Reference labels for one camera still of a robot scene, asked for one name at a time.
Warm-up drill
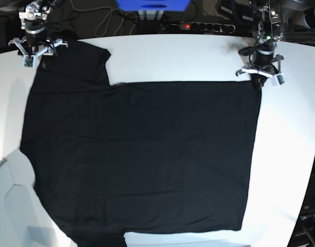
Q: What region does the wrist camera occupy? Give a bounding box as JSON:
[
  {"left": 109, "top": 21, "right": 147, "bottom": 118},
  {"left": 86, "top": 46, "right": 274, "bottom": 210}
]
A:
[
  {"left": 270, "top": 73, "right": 285, "bottom": 87},
  {"left": 23, "top": 57, "right": 33, "bottom": 68}
]

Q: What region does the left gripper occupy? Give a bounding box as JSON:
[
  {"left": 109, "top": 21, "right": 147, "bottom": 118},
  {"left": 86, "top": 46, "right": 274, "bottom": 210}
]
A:
[{"left": 235, "top": 54, "right": 284, "bottom": 91}]

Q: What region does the blue plastic box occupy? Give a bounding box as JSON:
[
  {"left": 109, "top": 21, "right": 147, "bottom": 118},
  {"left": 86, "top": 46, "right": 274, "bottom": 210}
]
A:
[{"left": 116, "top": 0, "right": 190, "bottom": 11}]

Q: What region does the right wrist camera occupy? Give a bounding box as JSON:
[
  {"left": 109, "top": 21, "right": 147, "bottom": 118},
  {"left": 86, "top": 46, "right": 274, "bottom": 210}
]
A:
[{"left": 23, "top": 57, "right": 33, "bottom": 68}]

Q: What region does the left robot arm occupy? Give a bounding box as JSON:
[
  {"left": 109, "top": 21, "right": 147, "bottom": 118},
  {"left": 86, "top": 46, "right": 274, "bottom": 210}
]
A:
[{"left": 236, "top": 1, "right": 285, "bottom": 91}]

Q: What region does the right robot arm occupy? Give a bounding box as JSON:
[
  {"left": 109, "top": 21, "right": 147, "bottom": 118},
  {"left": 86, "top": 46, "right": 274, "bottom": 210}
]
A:
[{"left": 8, "top": 1, "right": 68, "bottom": 67}]

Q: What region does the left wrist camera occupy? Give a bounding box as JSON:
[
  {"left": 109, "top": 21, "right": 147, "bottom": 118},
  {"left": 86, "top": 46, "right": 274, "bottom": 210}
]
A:
[{"left": 270, "top": 73, "right": 285, "bottom": 87}]

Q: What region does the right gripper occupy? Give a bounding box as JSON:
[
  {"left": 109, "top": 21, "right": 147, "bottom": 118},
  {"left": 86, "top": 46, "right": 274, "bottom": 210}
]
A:
[{"left": 8, "top": 37, "right": 68, "bottom": 58}]

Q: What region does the black power strip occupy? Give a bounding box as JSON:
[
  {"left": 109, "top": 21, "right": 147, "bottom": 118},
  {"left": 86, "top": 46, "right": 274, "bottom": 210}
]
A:
[{"left": 172, "top": 22, "right": 236, "bottom": 34}]

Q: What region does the black T-shirt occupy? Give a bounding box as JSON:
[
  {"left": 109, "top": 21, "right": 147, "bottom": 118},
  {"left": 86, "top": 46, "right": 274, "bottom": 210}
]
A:
[{"left": 20, "top": 41, "right": 261, "bottom": 246}]

